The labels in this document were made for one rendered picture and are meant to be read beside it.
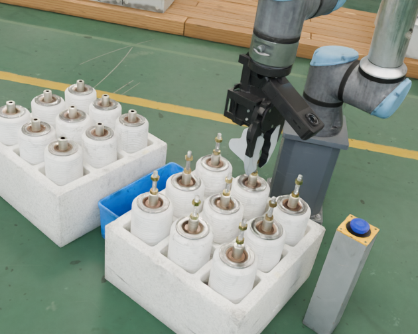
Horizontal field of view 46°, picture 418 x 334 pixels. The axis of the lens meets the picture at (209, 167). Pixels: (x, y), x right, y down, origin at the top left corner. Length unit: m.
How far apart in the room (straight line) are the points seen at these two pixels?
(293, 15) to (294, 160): 0.74
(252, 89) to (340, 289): 0.53
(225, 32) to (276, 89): 2.00
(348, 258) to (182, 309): 0.38
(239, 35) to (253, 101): 1.98
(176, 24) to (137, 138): 1.48
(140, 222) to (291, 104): 0.49
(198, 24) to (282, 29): 2.06
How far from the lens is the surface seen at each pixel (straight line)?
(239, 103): 0.84
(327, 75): 1.35
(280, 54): 0.78
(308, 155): 1.44
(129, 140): 1.42
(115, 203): 1.39
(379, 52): 1.27
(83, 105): 1.57
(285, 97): 0.80
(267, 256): 1.11
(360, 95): 1.32
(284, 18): 0.76
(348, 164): 1.92
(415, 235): 1.69
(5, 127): 1.46
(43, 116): 1.52
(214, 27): 2.80
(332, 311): 1.21
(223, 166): 1.28
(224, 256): 1.03
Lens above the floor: 0.97
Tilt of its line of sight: 34 degrees down
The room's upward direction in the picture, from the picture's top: 9 degrees clockwise
